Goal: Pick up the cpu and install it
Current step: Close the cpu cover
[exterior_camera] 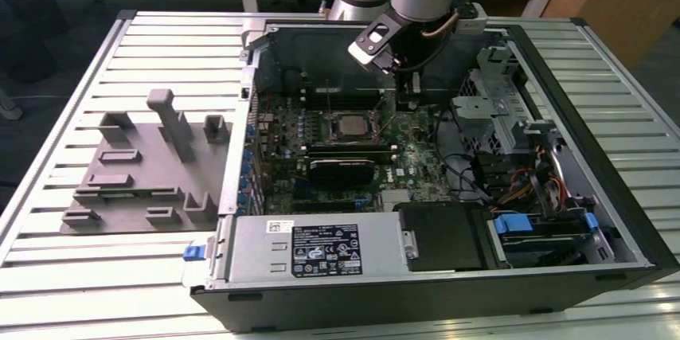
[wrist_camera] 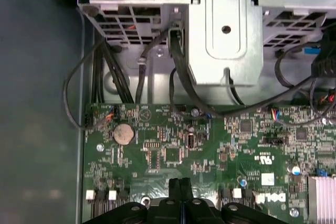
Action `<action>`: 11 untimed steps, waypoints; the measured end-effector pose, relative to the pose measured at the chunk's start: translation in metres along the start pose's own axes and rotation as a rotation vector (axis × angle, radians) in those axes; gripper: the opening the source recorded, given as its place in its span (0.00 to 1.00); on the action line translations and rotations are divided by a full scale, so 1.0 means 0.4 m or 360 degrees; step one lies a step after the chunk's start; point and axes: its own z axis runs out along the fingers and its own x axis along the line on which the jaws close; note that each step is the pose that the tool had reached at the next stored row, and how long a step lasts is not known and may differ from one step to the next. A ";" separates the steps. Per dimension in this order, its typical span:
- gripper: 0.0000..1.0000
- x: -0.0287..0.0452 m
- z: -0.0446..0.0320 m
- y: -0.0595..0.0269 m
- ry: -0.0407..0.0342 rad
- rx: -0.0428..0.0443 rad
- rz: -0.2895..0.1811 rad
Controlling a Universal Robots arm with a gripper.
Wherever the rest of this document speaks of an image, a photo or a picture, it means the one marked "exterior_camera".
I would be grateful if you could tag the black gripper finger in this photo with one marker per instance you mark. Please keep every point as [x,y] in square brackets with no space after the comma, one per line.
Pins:
[406,101]

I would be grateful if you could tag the silver CPU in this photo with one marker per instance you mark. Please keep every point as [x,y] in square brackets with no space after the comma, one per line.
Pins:
[356,125]

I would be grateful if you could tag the CPU socket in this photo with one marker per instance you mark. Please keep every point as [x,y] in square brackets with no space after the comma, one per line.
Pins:
[334,129]

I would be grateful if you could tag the black RAM slot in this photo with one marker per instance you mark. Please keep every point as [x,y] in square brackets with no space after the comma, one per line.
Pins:
[346,104]
[346,91]
[346,100]
[346,95]

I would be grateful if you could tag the green motherboard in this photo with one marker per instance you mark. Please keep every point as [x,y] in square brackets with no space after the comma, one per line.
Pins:
[420,157]

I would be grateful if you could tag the silver drive cage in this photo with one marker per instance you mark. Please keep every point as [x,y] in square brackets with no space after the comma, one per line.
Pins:
[480,115]

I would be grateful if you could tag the black graphics card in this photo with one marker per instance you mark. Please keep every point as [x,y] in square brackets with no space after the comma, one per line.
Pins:
[340,174]

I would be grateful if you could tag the silver chipset heatsink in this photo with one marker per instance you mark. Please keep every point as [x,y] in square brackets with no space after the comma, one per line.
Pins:
[396,196]

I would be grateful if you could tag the black expansion slot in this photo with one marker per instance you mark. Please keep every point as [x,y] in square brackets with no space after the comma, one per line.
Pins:
[324,206]

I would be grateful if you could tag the black plastic shroud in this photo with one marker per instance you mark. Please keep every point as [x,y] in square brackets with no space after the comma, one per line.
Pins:
[446,236]

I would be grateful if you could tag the blue disk carrier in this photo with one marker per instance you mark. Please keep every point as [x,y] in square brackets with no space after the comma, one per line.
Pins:
[512,223]

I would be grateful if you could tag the brown wooden cabinet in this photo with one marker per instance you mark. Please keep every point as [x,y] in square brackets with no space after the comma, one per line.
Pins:
[627,5]

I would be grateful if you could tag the blue plastic latch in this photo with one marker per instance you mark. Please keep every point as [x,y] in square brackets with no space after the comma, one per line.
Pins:
[590,222]

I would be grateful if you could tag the silver power supply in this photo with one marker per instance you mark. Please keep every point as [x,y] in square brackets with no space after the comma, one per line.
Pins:
[250,252]

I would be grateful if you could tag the grey parts rack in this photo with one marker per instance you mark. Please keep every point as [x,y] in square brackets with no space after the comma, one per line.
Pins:
[159,165]

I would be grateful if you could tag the green RAM stick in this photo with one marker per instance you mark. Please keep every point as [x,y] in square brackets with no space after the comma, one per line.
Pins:
[159,194]

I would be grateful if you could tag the black PC case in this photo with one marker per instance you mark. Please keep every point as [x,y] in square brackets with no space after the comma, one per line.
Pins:
[372,308]

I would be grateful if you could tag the blue case latch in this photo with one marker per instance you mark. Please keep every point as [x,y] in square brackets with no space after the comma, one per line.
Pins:
[192,253]

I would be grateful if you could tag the black office chair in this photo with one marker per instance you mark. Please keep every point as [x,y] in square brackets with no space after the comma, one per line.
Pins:
[32,37]

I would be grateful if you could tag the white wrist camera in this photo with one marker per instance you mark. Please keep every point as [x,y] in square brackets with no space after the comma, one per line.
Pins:
[472,23]
[364,55]

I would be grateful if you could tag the grey plastic bracket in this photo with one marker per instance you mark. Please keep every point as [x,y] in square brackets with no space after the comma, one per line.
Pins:
[536,128]

